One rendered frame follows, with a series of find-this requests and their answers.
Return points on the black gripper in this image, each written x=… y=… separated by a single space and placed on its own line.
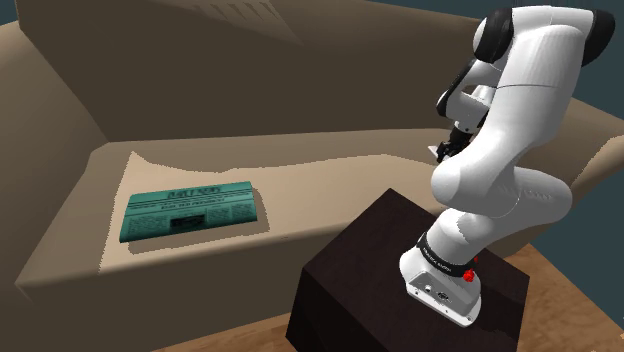
x=453 y=141

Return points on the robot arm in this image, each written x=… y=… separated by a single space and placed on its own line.
x=516 y=122

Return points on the small white flat object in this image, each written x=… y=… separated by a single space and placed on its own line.
x=433 y=151

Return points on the dark robot stand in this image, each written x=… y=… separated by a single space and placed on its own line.
x=360 y=287

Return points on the beige sofa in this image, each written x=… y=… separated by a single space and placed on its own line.
x=195 y=97

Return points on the teal folded newspaper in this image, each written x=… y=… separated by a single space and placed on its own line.
x=190 y=209

